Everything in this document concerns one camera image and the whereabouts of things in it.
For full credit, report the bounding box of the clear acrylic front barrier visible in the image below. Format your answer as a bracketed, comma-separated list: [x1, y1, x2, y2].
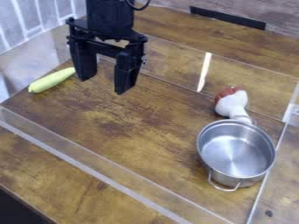
[0, 106, 234, 224]

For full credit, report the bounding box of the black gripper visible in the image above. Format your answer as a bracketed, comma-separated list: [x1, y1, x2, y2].
[66, 0, 149, 95]

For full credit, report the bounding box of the stainless steel pot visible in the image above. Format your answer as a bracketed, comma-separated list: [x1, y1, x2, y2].
[197, 119, 277, 192]

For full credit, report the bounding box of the red white toy mushroom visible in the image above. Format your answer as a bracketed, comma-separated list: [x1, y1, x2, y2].
[215, 87, 254, 124]

